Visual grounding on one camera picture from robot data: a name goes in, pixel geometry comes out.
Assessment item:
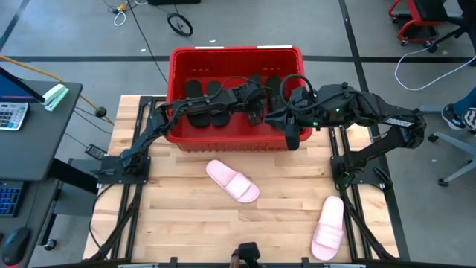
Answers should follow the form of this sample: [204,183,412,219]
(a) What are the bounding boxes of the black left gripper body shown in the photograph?
[233,89,268,113]

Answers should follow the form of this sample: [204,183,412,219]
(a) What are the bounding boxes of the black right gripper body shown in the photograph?
[291,86,329,130]

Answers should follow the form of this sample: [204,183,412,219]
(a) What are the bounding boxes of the red plastic bin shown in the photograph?
[164,45,315,153]

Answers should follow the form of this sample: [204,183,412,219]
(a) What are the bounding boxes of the pink foam slide sandal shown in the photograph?
[205,159,261,205]
[310,195,346,262]

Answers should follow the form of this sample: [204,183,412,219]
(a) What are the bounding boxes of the red chair base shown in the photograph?
[387,0,459,48]

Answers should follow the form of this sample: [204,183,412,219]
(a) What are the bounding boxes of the person's foot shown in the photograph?
[441,103,467,131]
[461,107,476,132]

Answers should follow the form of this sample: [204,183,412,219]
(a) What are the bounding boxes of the grey office chair base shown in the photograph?
[419,104,476,188]

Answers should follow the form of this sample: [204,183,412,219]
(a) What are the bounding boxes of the person's leg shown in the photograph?
[454,86,476,118]

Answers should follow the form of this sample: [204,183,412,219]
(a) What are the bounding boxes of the black power adapter brick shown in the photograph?
[84,143,109,162]

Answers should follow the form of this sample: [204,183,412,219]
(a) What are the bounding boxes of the mint green stapler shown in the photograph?
[41,83,71,112]

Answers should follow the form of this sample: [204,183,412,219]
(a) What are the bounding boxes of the black office desk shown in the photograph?
[0,79,84,184]

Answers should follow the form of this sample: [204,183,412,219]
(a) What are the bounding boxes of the computer monitor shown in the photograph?
[0,66,46,104]

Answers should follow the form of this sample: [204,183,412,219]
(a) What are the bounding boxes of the grey desk calculator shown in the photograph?
[0,101,30,132]

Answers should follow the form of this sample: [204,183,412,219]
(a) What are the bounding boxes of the blue backlit keyboard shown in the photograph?
[0,180,25,218]

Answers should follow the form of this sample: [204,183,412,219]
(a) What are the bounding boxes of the black computer mouse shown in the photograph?
[0,226,32,267]

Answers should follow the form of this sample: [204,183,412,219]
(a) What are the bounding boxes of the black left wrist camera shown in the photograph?
[242,83,266,99]

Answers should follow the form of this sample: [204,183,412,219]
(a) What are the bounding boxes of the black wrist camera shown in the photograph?
[290,86,311,109]
[242,83,266,99]

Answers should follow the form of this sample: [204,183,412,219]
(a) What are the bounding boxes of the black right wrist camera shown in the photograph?
[290,86,311,109]

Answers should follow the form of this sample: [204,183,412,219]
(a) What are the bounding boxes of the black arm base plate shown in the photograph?
[330,154,390,187]
[97,155,152,185]

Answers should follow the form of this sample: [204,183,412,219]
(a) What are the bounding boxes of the white floor cable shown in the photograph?
[393,45,476,92]

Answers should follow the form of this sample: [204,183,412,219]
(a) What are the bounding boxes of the black aluminium frame rails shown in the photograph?
[86,95,169,262]
[328,125,399,262]

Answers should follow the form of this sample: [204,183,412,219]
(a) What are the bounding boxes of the coiled black cable ring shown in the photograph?
[166,11,194,38]

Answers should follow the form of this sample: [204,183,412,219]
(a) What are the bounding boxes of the black table-level camera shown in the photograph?
[231,241,263,268]

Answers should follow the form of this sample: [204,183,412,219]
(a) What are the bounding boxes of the short white cable loop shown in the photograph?
[112,8,128,28]

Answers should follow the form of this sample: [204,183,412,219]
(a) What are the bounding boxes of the orange floor cable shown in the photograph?
[0,54,115,126]

